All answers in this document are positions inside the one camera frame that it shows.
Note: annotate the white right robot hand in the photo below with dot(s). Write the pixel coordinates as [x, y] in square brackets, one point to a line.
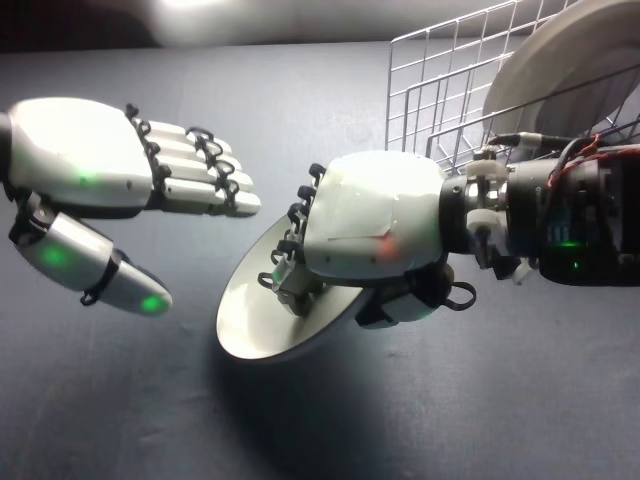
[370, 210]

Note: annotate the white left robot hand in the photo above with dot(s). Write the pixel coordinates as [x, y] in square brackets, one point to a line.
[75, 150]

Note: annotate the white plate with dark rim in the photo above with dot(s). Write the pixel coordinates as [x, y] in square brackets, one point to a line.
[550, 55]
[250, 325]

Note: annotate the grey table cloth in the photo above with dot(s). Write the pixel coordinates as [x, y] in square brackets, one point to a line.
[100, 440]

